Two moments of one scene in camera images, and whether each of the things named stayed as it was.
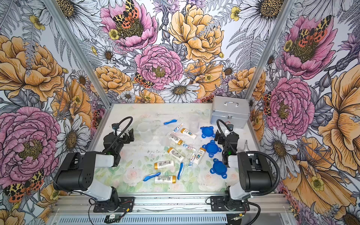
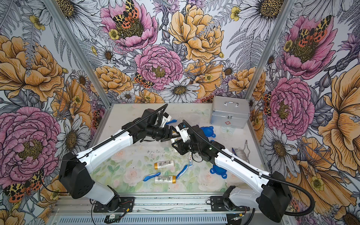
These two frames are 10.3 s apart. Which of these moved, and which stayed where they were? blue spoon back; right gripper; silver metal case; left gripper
Moved: left gripper; right gripper
Stayed: blue spoon back; silver metal case
